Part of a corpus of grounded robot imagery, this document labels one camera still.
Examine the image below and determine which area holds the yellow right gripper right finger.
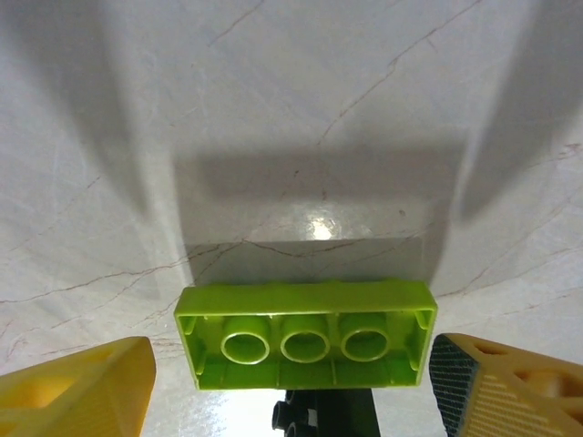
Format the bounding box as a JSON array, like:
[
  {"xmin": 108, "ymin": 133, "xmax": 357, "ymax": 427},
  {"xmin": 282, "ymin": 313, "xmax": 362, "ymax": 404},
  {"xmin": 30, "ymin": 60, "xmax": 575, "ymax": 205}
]
[{"xmin": 430, "ymin": 332, "xmax": 583, "ymax": 437}]

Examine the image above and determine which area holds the lime green lego brick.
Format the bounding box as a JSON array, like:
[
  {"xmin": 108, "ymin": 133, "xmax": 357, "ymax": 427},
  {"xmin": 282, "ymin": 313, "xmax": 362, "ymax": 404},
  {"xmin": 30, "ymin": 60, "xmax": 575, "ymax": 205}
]
[{"xmin": 173, "ymin": 278, "xmax": 439, "ymax": 391}]

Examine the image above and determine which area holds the black lego brick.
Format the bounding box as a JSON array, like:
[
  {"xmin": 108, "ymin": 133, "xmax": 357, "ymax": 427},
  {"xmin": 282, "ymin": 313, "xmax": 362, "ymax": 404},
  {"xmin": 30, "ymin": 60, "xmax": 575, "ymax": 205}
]
[{"xmin": 271, "ymin": 388, "xmax": 380, "ymax": 437}]

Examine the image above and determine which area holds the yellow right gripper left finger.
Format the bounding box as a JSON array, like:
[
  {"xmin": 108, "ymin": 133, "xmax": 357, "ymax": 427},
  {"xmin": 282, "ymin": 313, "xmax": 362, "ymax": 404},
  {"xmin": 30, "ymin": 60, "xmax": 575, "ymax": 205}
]
[{"xmin": 0, "ymin": 336, "xmax": 157, "ymax": 437}]

